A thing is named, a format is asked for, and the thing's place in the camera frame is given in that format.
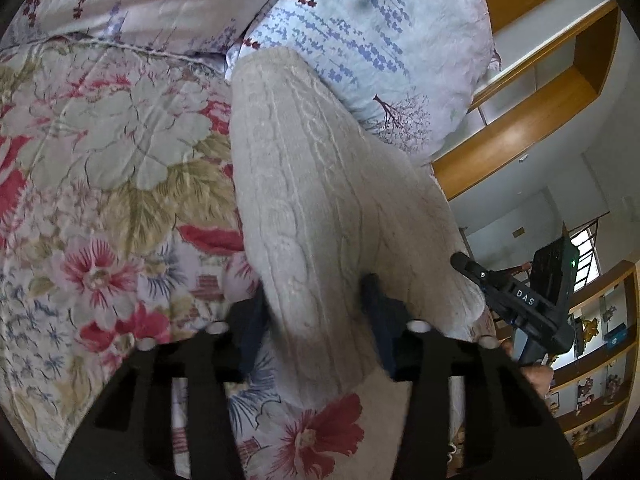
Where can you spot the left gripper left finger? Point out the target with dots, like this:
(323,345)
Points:
(127,433)

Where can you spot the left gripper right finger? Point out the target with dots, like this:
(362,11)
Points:
(508,431)

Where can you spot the beige cable knit sweater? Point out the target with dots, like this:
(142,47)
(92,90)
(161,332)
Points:
(322,203)

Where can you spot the person right hand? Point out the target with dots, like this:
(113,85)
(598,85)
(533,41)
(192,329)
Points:
(538,376)

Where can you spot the wooden display shelf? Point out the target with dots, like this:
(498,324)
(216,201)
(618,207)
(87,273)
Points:
(593,383)

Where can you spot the floral bed quilt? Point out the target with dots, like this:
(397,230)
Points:
(118,223)

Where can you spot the blue pink floral pillow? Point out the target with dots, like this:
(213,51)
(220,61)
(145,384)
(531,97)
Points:
(407,70)

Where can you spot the wooden headboard frame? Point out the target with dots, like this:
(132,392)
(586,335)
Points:
(556,56)

